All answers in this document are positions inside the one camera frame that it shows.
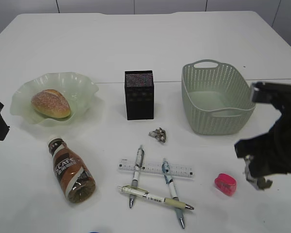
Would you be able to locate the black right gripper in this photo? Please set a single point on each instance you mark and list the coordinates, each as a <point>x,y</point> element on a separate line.
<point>268,153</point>

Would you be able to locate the pink pencil sharpener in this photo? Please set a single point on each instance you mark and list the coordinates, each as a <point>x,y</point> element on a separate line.
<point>226,184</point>

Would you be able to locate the sugared bread roll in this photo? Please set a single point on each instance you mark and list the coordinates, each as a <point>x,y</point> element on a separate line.
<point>51,103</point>

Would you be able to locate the brown coffee bottle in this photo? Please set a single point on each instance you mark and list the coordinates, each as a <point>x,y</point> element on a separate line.
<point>75,179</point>

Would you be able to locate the paper piece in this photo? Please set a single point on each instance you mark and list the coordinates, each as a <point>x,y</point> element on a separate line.
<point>159,134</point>
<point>263,183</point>

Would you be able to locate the green wavy glass plate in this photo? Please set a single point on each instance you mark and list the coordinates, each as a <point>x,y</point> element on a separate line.
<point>77,89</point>

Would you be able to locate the blue patterned pen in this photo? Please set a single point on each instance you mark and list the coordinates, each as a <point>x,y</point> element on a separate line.
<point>169,181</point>

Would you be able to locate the green plastic basket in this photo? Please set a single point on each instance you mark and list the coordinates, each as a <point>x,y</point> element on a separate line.
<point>215,97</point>

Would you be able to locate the white patterned pen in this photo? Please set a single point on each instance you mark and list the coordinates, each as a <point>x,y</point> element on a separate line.
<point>137,167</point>

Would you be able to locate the beige grip pen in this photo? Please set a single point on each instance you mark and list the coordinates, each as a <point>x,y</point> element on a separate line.
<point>130,190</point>

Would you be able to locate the black mesh pen holder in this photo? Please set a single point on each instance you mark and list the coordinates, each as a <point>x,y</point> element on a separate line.
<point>139,94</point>

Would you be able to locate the clear plastic ruler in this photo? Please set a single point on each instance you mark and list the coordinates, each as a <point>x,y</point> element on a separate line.
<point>156,168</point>

